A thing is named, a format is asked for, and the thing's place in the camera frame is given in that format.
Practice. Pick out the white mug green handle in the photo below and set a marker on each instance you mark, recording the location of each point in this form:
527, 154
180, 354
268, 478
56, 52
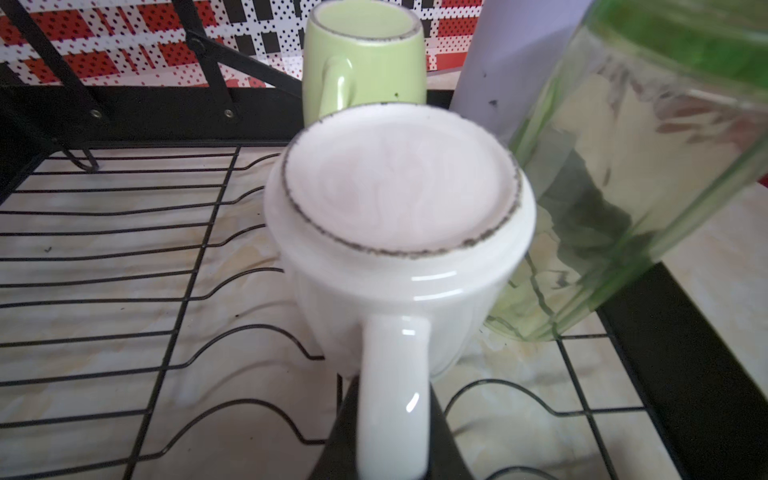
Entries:
361, 52

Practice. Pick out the lavender plastic cup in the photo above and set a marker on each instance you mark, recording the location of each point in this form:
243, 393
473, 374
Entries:
514, 49

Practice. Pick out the black wire dish rack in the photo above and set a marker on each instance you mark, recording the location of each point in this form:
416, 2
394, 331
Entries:
148, 328

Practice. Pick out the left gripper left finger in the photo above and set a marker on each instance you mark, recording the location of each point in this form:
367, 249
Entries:
338, 457

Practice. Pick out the tall green glass cup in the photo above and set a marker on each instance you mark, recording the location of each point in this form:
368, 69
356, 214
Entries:
654, 117

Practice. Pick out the white mug red interior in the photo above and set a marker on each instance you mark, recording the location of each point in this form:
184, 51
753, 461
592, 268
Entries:
398, 226

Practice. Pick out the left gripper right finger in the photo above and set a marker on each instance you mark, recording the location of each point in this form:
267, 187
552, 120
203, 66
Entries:
445, 460

